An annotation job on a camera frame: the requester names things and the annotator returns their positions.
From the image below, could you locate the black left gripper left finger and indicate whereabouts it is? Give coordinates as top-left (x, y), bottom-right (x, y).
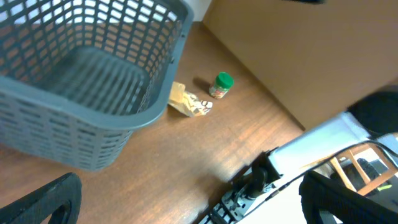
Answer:
top-left (1, 172), bottom-right (82, 224)

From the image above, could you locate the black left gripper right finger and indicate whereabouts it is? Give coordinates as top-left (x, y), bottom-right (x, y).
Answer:
top-left (299, 171), bottom-right (397, 224)

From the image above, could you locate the grey plastic basket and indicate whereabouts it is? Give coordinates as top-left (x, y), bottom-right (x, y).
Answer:
top-left (1, 0), bottom-right (194, 171)

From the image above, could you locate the green lid jar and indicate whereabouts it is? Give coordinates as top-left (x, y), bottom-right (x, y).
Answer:
top-left (209, 72), bottom-right (234, 99)

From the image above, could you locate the beige snack pouch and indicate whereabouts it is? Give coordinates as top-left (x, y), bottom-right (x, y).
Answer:
top-left (168, 82), bottom-right (213, 117)

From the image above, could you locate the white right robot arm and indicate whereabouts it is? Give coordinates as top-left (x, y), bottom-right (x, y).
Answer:
top-left (202, 86), bottom-right (397, 223)

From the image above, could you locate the wooden chair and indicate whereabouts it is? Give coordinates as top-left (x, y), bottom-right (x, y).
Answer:
top-left (329, 143), bottom-right (397, 196)

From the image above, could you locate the brown cardboard panel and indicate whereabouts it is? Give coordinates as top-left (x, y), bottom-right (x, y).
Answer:
top-left (203, 0), bottom-right (397, 129)

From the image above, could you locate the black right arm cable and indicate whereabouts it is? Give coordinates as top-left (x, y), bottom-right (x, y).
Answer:
top-left (245, 139), bottom-right (398, 218)

